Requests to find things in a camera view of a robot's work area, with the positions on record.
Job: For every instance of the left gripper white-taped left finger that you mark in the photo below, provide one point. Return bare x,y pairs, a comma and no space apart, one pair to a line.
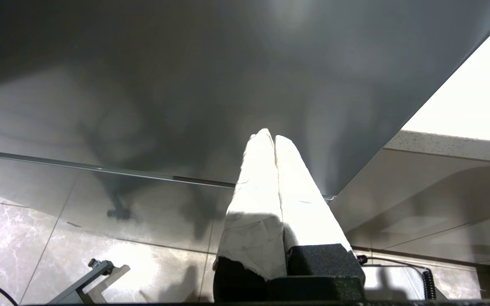
253,212

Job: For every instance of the grey glossy cabinet door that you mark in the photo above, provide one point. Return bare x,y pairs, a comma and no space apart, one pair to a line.
185,63

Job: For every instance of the dark metal bracket bar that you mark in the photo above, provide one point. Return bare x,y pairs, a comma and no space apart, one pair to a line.
79,285

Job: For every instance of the beige base cabinet front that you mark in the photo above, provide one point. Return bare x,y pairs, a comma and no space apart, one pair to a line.
419,191

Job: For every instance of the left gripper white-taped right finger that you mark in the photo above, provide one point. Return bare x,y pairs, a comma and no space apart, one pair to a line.
304,208

